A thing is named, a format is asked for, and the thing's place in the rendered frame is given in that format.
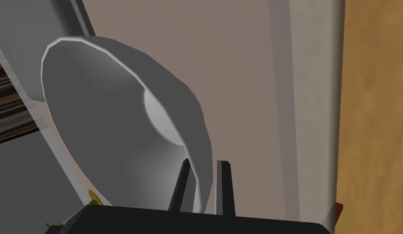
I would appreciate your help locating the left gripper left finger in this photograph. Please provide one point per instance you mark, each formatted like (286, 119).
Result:
(181, 191)

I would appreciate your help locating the small yellow flat thing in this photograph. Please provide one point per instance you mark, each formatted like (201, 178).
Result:
(94, 197)

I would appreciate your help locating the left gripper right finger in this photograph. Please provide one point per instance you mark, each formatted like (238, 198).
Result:
(225, 191)

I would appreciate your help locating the grey bowl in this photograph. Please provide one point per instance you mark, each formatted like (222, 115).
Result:
(107, 130)

